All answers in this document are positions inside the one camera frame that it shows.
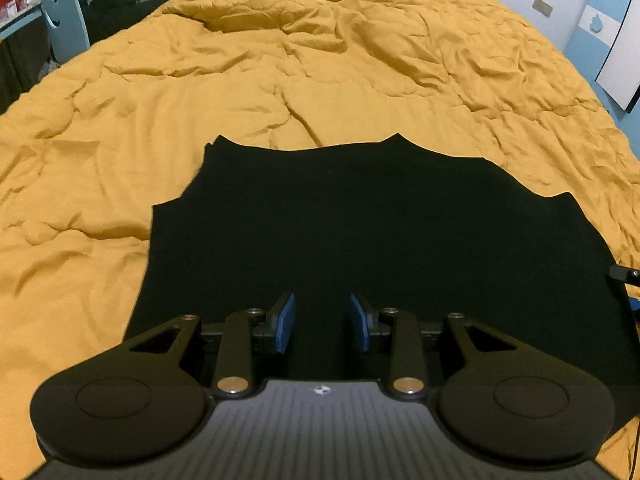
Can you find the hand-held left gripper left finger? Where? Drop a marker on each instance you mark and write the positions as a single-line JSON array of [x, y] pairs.
[[286, 322]]

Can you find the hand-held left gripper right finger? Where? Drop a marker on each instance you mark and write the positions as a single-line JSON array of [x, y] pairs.
[[359, 322]]

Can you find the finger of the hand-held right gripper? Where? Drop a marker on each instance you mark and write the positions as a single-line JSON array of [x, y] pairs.
[[625, 275], [635, 304]]

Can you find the black t-shirt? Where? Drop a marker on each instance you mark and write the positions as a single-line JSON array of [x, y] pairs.
[[350, 220]]

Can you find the white board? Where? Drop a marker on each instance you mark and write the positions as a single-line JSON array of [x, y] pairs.
[[622, 65]]

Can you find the yellow duvet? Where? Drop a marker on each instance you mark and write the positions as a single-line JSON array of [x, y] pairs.
[[300, 70]]

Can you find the light blue chair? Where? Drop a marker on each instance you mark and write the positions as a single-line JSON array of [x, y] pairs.
[[62, 15]]

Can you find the brown wall switch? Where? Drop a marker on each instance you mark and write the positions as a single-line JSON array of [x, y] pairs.
[[542, 6]]

